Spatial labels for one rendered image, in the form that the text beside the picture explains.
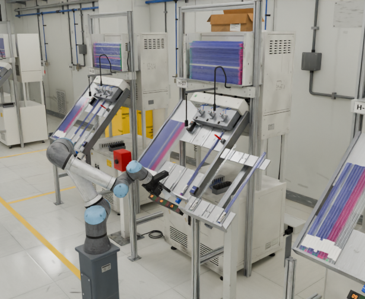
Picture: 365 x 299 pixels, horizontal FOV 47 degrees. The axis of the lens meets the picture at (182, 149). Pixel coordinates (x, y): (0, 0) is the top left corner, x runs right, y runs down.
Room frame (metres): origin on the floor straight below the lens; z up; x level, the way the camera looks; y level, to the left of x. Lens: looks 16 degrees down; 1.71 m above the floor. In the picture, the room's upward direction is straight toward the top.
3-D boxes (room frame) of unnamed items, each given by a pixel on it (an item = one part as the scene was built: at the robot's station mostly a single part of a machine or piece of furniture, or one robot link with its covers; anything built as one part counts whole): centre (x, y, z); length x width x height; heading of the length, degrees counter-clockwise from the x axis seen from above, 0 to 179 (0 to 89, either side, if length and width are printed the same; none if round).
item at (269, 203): (3.05, -0.32, 0.31); 0.70 x 0.65 x 0.62; 39
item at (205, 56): (2.93, -0.26, 1.52); 0.51 x 0.13 x 0.27; 39
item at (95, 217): (2.13, 0.48, 0.72); 0.13 x 0.12 x 0.14; 1
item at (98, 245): (2.12, 0.48, 0.60); 0.15 x 0.15 x 0.10
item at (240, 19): (3.20, -0.42, 1.82); 0.68 x 0.30 x 0.20; 39
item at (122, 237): (3.31, 0.50, 0.39); 0.24 x 0.24 x 0.78; 39
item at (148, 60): (4.19, 0.58, 0.95); 1.35 x 0.82 x 1.90; 129
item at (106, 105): (4.05, 0.73, 0.66); 1.01 x 0.73 x 1.31; 129
